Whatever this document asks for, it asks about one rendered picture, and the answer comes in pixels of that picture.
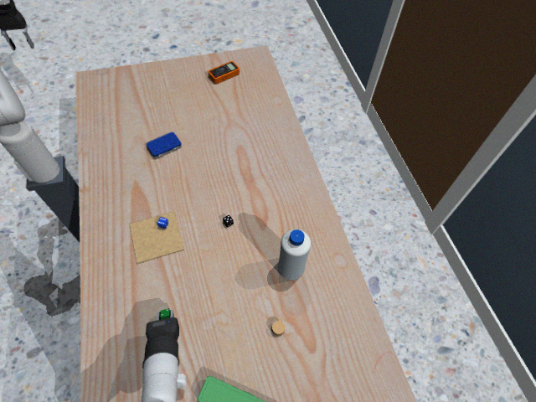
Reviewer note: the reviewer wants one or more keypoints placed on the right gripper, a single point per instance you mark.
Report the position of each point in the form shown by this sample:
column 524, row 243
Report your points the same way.
column 161, row 351

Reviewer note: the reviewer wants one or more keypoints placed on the black die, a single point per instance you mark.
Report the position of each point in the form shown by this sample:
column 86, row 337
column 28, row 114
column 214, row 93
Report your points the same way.
column 228, row 221

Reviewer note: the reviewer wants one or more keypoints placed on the white plastic bottle with blue cap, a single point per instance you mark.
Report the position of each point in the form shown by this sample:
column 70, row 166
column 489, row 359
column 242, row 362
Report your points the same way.
column 295, row 246

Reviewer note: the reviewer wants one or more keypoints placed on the orange digital multimeter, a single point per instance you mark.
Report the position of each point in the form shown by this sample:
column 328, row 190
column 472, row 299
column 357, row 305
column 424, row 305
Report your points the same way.
column 224, row 72

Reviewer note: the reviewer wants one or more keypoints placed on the tan square mat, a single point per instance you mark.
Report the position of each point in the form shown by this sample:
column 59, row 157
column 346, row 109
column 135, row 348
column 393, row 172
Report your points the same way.
column 151, row 242

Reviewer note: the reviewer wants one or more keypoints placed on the small tan cylinder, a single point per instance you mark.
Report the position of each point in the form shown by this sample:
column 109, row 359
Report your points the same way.
column 278, row 328

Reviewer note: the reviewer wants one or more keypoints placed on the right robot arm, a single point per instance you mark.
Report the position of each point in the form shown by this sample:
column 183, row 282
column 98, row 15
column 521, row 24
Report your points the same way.
column 160, row 388

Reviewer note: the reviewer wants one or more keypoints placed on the blue die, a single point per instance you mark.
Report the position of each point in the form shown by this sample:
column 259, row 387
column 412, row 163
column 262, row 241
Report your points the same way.
column 162, row 223

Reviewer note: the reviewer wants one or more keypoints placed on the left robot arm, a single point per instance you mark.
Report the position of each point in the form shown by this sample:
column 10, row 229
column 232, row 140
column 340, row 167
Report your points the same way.
column 30, row 155

